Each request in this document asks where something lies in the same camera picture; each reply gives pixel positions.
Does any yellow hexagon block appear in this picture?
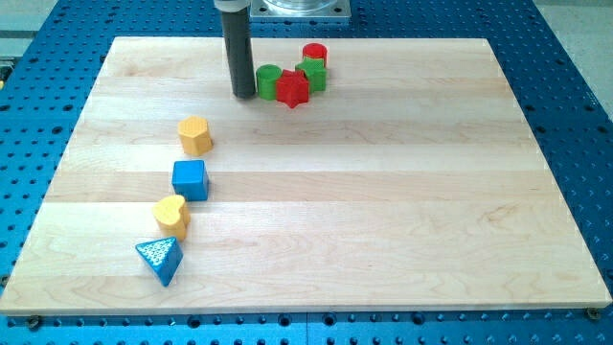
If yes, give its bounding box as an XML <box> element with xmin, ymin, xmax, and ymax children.
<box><xmin>177</xmin><ymin>116</ymin><xmax>214</xmax><ymax>156</ymax></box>

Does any yellow heart block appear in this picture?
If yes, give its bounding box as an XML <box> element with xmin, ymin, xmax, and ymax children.
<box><xmin>152</xmin><ymin>195</ymin><xmax>191</xmax><ymax>242</ymax></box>

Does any red star block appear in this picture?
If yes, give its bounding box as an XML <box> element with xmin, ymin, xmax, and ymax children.
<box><xmin>276</xmin><ymin>69</ymin><xmax>309</xmax><ymax>108</ymax></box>

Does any green star block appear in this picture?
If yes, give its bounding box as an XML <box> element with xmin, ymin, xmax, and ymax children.
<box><xmin>295</xmin><ymin>57</ymin><xmax>328</xmax><ymax>93</ymax></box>

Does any green cylinder block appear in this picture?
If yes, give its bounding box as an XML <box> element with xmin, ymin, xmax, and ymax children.
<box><xmin>256</xmin><ymin>64</ymin><xmax>283</xmax><ymax>101</ymax></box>

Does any light wooden board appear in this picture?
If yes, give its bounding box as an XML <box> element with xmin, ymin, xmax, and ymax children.
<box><xmin>1</xmin><ymin>37</ymin><xmax>611</xmax><ymax>316</ymax></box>

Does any blue cube block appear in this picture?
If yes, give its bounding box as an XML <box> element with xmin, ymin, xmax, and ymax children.
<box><xmin>171</xmin><ymin>160</ymin><xmax>209</xmax><ymax>201</ymax></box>

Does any red cylinder block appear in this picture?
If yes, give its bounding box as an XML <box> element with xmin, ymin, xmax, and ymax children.
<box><xmin>302</xmin><ymin>42</ymin><xmax>328</xmax><ymax>66</ymax></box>

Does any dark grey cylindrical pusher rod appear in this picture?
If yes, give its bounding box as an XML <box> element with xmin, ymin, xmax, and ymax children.
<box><xmin>214</xmin><ymin>0</ymin><xmax>256</xmax><ymax>100</ymax></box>

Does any blue triangle block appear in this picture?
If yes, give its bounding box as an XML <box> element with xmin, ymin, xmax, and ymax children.
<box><xmin>135</xmin><ymin>237</ymin><xmax>184</xmax><ymax>287</ymax></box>

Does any blue perforated metal table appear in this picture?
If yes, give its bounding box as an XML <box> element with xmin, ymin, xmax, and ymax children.
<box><xmin>1</xmin><ymin>1</ymin><xmax>612</xmax><ymax>344</ymax></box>

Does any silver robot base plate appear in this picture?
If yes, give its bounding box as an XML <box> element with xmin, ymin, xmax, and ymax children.
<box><xmin>250</xmin><ymin>0</ymin><xmax>352</xmax><ymax>22</ymax></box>

